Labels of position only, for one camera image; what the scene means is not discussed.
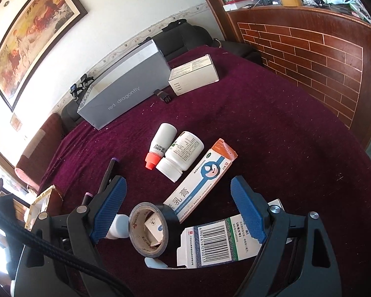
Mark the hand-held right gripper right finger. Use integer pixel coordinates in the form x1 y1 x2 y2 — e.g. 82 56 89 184
230 176 342 297

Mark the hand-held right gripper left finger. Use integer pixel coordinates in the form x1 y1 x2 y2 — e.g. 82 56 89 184
17 175 128 297

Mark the white green medicine box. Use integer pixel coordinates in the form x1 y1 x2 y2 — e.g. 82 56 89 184
176 198 283 268

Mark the black electrical tape roll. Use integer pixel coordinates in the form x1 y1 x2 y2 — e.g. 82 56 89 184
129 202 181 259

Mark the white bottle with orange cap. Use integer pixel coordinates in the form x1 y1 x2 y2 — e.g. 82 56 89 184
145 123 177 170

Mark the black marker with purple cap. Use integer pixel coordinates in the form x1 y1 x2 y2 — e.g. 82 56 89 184
83 158 122 206

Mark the small white carton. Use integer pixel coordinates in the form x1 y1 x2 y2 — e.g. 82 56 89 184
144 212 167 248

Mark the white blue ointment box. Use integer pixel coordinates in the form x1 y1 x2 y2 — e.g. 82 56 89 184
164 139 238 223

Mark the gold foil box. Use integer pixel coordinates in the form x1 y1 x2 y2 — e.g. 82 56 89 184
24 185 64 231

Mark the pale blue plastic piece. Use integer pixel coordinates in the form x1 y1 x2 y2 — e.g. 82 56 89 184
145 258 170 270

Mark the red-brown armchair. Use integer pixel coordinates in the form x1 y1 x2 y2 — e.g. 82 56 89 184
15 113 65 192

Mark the white pill bottle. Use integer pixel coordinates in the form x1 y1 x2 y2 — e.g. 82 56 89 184
155 131 205 183

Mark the grey shoe box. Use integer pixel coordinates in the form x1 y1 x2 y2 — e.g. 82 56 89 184
77 36 172 130

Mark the white cardboard box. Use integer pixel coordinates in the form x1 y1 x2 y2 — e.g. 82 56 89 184
168 54 220 96

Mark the wooden brick-pattern counter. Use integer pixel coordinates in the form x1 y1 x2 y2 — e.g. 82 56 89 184
192 0 371 149

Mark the framed horse painting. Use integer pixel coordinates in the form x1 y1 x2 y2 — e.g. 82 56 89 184
0 0 89 112

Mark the black braided cable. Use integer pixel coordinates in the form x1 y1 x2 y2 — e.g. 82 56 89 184
0 202 124 297

